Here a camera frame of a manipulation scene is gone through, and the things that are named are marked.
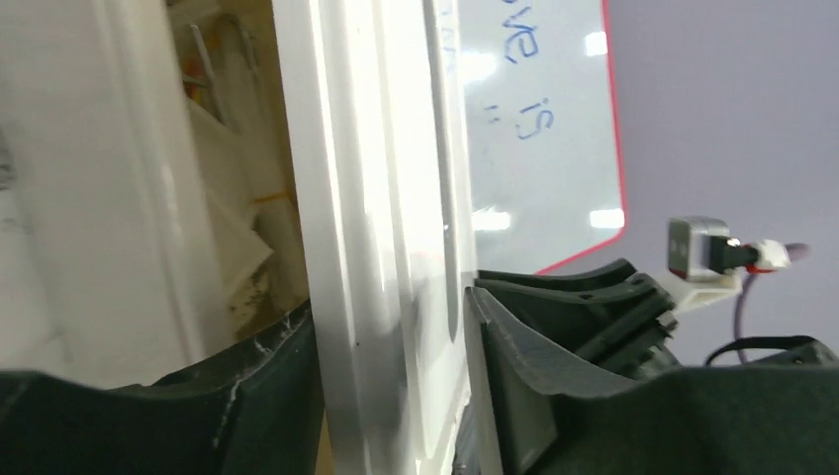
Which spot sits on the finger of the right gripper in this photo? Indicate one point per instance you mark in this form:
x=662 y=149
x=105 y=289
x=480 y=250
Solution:
x=613 y=313

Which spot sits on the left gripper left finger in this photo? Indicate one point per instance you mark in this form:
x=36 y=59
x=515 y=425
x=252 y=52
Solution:
x=256 y=407

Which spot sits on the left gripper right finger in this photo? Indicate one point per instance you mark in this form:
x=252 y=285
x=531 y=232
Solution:
x=545 y=410

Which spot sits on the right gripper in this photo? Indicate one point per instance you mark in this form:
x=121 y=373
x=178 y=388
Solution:
x=788 y=357

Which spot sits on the small clear zip bag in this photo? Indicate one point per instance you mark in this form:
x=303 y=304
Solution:
x=240 y=249

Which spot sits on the metal crucible tongs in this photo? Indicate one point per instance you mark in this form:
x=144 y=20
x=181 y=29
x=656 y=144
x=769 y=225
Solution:
x=210 y=43

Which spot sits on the white bin lid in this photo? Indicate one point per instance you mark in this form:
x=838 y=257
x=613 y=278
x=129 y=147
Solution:
x=376 y=118

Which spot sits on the pink framed whiteboard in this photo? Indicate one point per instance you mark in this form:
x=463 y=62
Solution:
x=545 y=166

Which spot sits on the beige plastic storage bin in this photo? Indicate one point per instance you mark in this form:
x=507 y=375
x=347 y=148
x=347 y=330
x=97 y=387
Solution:
x=109 y=270

